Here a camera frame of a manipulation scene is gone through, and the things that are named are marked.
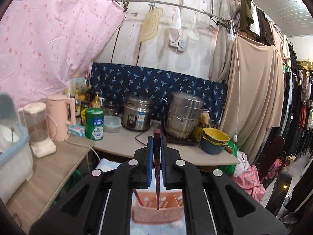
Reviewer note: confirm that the yellow dish soap bottle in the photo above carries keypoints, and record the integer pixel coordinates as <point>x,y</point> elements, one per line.
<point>97,101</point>

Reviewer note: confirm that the black tower appliance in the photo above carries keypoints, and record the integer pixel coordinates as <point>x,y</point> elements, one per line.
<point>281,191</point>

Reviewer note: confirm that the grey wall switch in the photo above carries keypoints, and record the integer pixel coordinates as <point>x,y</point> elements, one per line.
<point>181,45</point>

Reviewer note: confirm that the pink electric kettle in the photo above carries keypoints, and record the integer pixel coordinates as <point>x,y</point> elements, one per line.
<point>57,117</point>

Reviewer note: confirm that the white carton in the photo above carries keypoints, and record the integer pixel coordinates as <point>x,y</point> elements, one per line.
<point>77,87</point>

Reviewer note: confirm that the beige curtain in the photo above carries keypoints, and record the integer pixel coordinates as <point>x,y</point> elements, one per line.
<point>254,78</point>

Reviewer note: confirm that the glass pot with lid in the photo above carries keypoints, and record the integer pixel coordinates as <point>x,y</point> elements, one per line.
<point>111,109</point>

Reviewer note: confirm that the blue bowl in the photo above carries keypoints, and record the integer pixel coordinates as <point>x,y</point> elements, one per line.
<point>211,148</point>

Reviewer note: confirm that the clear plastic food container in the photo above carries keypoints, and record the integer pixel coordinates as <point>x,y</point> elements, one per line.
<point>112,124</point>

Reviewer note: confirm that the small bottle with yellow cap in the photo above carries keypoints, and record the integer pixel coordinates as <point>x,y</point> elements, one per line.
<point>77,105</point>

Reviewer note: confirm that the steel rice cooker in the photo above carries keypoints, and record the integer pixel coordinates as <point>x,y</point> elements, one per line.
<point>137,117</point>

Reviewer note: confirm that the reddish-brown chopstick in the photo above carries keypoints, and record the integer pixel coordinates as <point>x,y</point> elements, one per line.
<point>137,195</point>

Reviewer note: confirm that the white hanging strainer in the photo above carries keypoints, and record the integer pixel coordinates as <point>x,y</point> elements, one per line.
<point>193,31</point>

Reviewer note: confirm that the dark sauce bottle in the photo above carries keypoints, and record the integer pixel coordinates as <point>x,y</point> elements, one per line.
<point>89,94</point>

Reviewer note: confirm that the beige hanging cutting board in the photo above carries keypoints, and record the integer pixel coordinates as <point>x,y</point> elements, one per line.
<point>150,25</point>

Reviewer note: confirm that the pink patterned sheet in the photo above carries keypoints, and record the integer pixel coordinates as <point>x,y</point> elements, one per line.
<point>61,41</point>

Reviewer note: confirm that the green canister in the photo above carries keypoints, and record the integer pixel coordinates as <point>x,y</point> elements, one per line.
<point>94,127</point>

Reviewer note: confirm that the green bag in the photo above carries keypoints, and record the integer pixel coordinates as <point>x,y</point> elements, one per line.
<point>71,183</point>

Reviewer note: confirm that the dark wooden chair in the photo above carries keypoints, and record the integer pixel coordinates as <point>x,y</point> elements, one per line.
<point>276,151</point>

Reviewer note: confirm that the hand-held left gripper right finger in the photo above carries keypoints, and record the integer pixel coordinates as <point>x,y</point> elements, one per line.
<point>163,162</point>

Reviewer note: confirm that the metal hanging rod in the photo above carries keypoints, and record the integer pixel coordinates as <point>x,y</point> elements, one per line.
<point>171,4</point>

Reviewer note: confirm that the wooden rolling pin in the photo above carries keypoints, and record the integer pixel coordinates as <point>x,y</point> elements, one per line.
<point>229,149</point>

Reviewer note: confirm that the steel steamer pot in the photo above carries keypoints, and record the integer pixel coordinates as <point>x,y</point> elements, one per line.
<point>183,115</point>

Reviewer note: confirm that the brown loofah sponge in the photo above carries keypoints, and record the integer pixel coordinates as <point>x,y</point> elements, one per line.
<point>205,121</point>

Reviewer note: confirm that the dark jar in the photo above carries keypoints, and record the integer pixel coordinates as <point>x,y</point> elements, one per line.
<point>84,110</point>

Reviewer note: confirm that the white bin with blue lid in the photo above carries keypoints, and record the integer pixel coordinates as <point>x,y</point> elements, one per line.
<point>14,166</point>

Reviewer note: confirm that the pink pineapple print cloth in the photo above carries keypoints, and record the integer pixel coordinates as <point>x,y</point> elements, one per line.
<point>249,183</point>

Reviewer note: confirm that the black induction cooker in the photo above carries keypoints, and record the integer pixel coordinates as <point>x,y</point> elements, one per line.
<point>185,141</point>

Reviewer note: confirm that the white mesh bag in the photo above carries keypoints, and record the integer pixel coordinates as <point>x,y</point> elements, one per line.
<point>175,22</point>

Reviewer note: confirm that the dark red chopstick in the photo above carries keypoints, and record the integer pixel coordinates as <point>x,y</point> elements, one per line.
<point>157,151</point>

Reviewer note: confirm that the row of hanging clothes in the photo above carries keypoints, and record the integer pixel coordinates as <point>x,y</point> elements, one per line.
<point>297,102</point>

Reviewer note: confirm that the yellow bowl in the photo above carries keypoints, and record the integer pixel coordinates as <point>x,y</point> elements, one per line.
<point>215,133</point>

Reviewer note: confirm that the green cloth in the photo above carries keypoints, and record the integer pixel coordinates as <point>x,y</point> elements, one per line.
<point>236,151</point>

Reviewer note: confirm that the white blender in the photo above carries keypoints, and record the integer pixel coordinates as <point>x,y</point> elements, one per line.
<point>36,127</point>

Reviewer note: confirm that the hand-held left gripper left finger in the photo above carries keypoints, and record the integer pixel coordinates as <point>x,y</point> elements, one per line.
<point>150,162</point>

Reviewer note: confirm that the navy floral cloth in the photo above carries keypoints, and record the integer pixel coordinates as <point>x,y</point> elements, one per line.
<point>146,78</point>

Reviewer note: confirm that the pink perforated plastic basket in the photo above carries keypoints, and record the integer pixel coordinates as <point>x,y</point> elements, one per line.
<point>156,216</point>

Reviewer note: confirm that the blue tissue packet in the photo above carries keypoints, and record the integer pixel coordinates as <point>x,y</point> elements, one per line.
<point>77,130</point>

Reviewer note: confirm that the white wall socket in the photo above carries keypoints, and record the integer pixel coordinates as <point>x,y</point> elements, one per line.
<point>173,43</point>

